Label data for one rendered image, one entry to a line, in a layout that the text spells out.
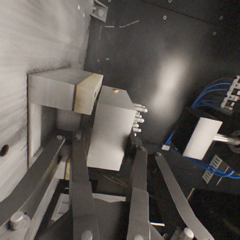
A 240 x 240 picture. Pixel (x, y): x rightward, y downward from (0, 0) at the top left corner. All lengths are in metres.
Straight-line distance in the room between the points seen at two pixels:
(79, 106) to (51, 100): 0.03
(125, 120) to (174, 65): 0.37
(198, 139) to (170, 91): 0.26
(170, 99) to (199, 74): 0.12
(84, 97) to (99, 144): 0.07
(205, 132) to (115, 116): 0.19
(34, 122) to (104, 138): 0.08
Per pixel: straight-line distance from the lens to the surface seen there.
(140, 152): 0.16
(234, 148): 0.41
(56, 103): 0.17
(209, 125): 0.30
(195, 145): 0.31
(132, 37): 0.48
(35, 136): 0.20
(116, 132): 0.18
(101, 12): 0.48
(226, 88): 0.56
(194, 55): 0.54
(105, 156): 0.20
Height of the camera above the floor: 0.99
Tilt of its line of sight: 8 degrees up
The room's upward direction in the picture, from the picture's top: 101 degrees clockwise
